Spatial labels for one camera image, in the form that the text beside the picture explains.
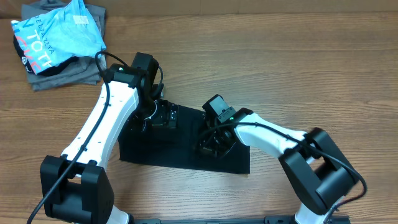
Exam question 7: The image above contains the black t-shirt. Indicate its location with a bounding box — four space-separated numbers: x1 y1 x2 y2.
118 104 250 174

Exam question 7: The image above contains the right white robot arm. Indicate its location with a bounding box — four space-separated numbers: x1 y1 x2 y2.
199 108 366 223

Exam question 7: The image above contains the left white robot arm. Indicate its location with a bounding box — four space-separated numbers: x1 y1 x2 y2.
38 63 163 223

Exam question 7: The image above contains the folded black shirt in pile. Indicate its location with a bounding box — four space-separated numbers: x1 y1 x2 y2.
13 36 78 77

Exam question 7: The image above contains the light blue printed shirt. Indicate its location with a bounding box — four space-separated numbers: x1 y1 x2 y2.
11 0 106 73

